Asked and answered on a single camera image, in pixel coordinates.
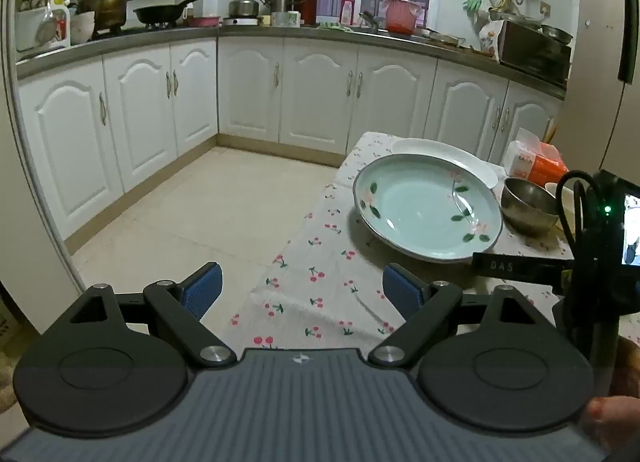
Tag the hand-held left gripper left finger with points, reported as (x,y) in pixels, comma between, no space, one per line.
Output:
(202,289)

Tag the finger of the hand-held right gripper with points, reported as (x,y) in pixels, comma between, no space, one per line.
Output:
(500,266)

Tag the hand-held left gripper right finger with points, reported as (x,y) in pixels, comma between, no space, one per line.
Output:
(402,289)

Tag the steel bowl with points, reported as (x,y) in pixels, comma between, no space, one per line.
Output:
(525,219)

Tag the green floral plate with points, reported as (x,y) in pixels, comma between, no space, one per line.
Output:
(415,207)

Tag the plain cream bowl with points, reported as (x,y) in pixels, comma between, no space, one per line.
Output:
(551,188)

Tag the person's right hand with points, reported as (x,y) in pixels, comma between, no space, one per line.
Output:
(612,417)

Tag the cherry print tablecloth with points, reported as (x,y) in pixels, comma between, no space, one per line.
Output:
(320,262)

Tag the orange tissue pack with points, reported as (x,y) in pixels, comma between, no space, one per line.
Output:
(542,167)

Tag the dark countertop oven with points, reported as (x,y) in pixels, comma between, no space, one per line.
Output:
(535,52)

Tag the white base cabinets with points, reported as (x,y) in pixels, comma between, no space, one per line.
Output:
(320,87)

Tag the floral print bag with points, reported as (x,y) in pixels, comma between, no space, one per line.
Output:
(490,40)

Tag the grey refrigerator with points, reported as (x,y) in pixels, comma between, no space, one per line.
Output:
(590,42)

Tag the steel basin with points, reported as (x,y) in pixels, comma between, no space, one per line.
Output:
(556,33)

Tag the green rubber glove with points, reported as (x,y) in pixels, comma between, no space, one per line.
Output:
(474,2)

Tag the pink basin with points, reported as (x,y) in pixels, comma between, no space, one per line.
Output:
(204,21)

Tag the red plastic basket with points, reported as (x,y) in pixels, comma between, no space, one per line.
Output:
(400,15)

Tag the white hot plate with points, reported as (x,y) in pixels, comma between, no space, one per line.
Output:
(240,21)

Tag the green dishcloth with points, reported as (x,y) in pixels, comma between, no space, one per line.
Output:
(335,25)

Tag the steel faucet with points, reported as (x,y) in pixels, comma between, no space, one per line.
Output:
(372,17)

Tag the grey kitchen countertop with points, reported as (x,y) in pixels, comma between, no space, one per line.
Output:
(60,55)

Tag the black frying pan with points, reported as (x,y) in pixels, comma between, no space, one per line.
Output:
(155,15)

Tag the white mug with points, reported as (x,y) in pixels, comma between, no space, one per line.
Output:
(285,19)

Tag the red dish soap bottle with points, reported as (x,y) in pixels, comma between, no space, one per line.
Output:
(347,10)

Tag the steel kettle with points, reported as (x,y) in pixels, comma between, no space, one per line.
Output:
(243,7)

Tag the wall socket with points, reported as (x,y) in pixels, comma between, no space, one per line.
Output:
(545,7)

